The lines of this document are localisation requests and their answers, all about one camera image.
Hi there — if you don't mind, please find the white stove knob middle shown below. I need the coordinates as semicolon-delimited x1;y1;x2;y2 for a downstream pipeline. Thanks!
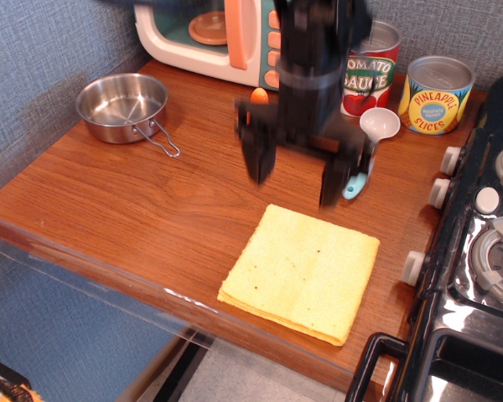
428;178;450;209

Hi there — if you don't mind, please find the pineapple slices can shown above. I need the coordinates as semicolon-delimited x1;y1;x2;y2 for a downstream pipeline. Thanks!
397;55;475;136

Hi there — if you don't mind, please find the yellow towel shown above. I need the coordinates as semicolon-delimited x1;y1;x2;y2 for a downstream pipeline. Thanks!
217;204;381;347

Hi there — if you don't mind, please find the white stove knob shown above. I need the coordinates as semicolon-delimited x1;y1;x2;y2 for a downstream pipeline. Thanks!
428;178;450;209
440;147;462;176
401;250;425;286

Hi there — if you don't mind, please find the orange toy carrot cone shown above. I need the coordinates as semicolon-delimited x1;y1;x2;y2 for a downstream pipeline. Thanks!
245;87;270;126

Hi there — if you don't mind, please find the orange fuzzy object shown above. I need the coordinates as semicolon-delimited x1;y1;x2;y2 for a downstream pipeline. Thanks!
0;379;43;402

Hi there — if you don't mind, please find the toy microwave teal and white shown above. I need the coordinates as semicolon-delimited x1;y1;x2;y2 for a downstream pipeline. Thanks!
134;1;281;90

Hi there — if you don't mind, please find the white stove knob lower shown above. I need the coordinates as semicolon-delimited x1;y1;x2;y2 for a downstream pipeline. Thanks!
401;250;425;286

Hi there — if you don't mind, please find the white stove knob upper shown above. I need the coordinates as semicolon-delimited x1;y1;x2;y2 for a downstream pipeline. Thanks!
440;147;462;176

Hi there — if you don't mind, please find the tomato sauce can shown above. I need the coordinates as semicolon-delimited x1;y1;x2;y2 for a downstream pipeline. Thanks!
340;21;402;117

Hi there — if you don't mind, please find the black toy stove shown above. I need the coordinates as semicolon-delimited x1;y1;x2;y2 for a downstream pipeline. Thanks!
346;76;503;401

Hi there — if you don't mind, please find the white spoon with teal handle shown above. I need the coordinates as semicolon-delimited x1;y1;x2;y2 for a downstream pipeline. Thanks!
342;107;401;200

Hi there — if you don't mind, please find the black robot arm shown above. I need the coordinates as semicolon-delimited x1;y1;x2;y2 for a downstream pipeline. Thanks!
235;1;373;207

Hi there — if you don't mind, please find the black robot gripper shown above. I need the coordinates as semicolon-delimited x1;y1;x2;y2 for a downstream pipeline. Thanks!
235;81;367;208

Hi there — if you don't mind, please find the small steel pan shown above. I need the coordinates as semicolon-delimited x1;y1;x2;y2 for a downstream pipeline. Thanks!
75;73;181;158

